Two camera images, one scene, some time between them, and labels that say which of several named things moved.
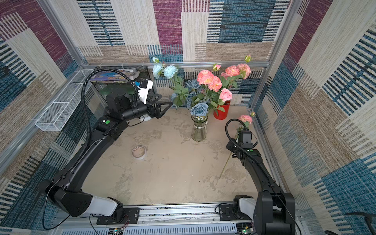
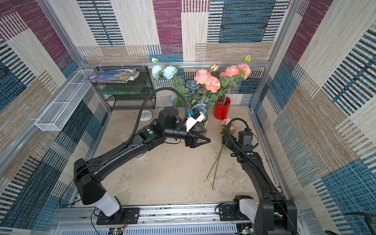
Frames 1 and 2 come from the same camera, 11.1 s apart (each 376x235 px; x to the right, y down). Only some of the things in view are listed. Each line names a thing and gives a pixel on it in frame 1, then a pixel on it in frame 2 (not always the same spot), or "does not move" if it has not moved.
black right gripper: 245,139 does not move
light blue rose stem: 159,69 does not move
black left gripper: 157,113 → 192,143
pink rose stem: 225,94 → 232,129
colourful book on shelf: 108,76 does not move
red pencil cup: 222,115 does not move
